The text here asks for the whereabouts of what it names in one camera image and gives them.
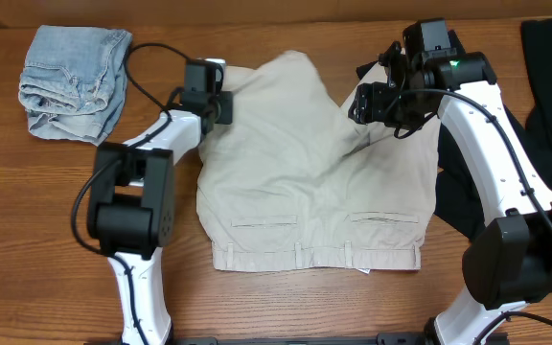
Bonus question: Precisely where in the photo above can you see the folded light blue jeans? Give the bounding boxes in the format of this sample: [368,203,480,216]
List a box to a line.
[18,25,132,146]

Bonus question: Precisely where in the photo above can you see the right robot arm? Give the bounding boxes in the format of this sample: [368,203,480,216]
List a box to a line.
[348,18,552,345]

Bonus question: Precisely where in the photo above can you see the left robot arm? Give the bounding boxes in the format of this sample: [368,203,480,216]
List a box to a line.
[83,58,233,344]

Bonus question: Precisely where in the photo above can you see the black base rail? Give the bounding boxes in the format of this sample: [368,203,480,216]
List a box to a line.
[167,333,434,345]

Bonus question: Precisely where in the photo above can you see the beige khaki shorts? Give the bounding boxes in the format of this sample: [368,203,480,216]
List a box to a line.
[196,51,440,272]

